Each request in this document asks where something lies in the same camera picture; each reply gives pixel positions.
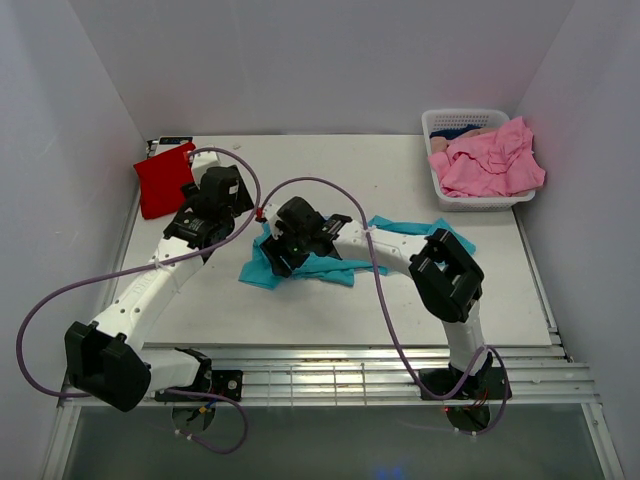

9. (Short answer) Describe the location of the white plastic basket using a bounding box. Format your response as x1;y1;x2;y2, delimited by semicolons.
421;108;536;212

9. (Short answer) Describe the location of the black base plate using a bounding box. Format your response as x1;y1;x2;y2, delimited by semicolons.
418;367;512;400
153;370;244;402

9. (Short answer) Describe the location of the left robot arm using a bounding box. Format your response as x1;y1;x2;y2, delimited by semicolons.
64;166;254;412

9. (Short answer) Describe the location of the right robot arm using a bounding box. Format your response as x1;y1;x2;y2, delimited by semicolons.
257;197;493;398

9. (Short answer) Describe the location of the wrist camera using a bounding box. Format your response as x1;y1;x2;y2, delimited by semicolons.
190;151;220;178
256;202;282;238

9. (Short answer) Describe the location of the folded red t shirt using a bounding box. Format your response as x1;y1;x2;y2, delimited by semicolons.
134;142;195;220

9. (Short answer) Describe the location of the pink t shirt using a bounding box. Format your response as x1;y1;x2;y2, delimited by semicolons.
428;117;546;197

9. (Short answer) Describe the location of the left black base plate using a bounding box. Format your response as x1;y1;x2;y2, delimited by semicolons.
153;370;244;402

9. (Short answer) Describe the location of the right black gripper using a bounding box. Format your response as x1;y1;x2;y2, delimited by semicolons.
261;224;312;278

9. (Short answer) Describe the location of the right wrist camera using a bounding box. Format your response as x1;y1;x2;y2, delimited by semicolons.
256;202;282;238

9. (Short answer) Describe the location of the dark blue garment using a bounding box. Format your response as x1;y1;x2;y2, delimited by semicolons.
429;125;475;140

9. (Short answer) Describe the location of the teal t shirt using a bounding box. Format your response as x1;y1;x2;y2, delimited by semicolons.
238;215;477;290

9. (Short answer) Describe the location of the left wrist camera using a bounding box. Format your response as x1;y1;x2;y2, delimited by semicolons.
190;151;220;178

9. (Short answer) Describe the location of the aluminium rail frame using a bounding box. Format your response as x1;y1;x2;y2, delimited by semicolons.
144;211;596;406

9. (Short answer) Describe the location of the blue label plate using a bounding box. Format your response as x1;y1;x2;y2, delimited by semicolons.
158;136;193;145

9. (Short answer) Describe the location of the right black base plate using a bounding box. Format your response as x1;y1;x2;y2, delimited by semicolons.
418;367;512;400

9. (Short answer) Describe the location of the beige garment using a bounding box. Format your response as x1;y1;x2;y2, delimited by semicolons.
430;128;495;153

